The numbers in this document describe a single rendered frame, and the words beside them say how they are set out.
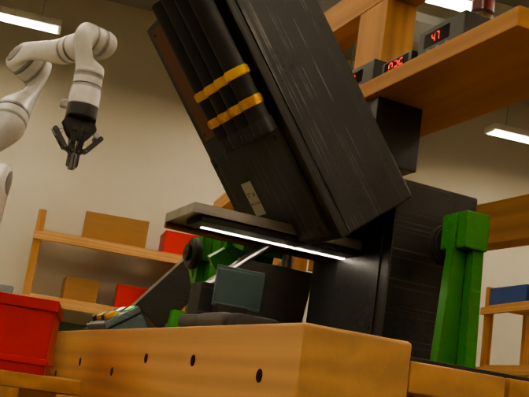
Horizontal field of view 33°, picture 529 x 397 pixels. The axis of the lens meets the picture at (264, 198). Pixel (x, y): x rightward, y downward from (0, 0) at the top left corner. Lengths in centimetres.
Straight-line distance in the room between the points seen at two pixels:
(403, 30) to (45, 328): 127
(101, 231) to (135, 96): 162
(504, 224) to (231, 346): 86
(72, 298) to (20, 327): 683
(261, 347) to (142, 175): 807
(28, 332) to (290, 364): 62
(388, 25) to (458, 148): 799
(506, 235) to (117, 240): 679
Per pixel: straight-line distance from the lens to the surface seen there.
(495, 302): 893
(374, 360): 99
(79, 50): 221
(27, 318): 148
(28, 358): 147
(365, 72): 210
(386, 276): 159
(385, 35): 228
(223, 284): 161
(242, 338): 109
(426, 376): 103
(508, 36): 165
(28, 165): 901
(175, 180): 911
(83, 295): 832
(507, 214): 183
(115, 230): 841
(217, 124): 160
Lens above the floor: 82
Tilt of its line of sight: 13 degrees up
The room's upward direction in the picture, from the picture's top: 8 degrees clockwise
